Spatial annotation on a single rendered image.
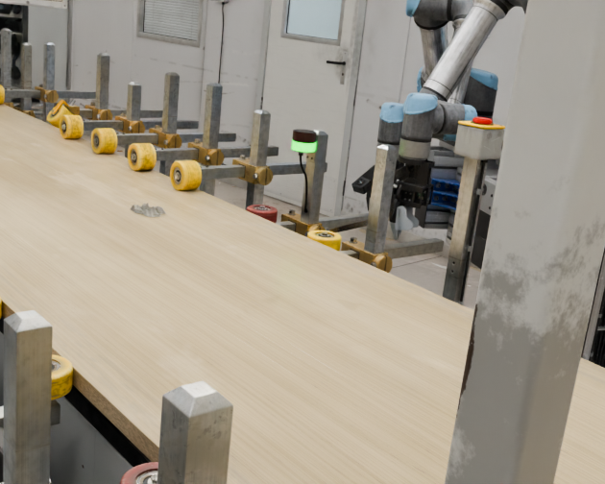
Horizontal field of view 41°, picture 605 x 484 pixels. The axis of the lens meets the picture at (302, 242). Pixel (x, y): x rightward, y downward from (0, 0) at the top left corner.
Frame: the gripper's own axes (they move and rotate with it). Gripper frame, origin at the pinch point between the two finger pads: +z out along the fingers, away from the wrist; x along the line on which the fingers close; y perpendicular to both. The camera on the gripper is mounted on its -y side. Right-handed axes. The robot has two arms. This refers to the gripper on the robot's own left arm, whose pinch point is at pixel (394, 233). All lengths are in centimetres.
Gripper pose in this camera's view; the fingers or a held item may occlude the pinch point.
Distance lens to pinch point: 207.6
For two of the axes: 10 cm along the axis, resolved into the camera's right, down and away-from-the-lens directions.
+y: 8.5, 2.3, -4.7
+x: 5.2, -1.9, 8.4
